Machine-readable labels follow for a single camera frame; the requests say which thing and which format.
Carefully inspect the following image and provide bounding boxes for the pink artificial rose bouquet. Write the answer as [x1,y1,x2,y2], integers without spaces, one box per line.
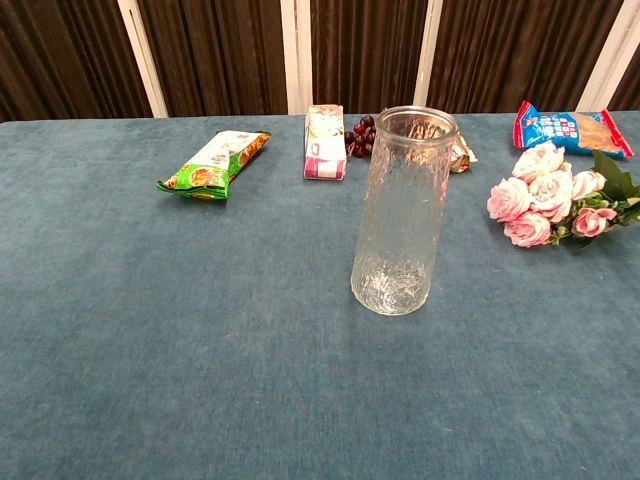
[486,140,640,250]

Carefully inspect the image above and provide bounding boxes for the clear textured glass vase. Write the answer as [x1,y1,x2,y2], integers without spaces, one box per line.
[349,105,459,317]

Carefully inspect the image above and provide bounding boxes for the pink floral carton box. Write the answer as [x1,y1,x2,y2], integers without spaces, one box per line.
[302,104,348,181]

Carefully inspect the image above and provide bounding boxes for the dark red cherry bunch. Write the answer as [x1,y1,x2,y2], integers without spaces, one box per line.
[343,114,377,159]

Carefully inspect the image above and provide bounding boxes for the green snack packet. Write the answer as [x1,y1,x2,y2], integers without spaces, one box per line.
[155,129,273,201]

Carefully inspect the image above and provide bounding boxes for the blue velvet tablecloth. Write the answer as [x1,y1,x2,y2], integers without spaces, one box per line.
[0,110,640,480]

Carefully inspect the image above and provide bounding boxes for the floral beige snack packet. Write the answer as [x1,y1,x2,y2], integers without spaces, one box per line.
[448,133,479,175]

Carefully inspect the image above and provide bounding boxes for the dark brown pleated curtain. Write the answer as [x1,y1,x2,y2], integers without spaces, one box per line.
[0,0,640,124]

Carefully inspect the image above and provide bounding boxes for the blue red biscuit packet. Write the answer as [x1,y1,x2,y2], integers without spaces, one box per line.
[512,99,635,160]

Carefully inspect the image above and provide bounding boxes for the white frame post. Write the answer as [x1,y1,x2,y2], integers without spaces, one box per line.
[279,0,314,116]
[412,0,444,109]
[574,0,640,113]
[117,0,170,119]

